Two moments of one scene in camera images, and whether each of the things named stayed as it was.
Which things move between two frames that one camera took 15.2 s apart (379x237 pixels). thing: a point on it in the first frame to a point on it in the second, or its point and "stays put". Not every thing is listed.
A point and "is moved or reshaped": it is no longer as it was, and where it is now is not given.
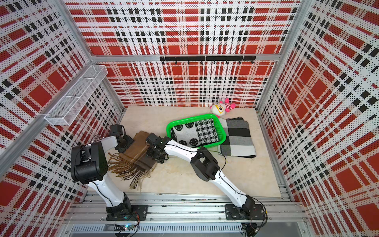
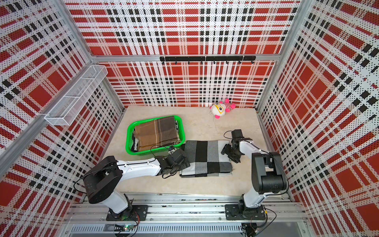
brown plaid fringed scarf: x=135 y=162 is moved or reshaped
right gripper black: x=149 y=152 to x=226 y=149
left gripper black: x=130 y=140 to x=185 y=164
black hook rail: x=202 y=59 stays put
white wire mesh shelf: x=68 y=106 stays put
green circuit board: x=126 y=227 stays put
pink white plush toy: x=219 y=108 stays put
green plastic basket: x=220 y=133 to x=129 y=146
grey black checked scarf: x=238 y=142 to x=206 y=159
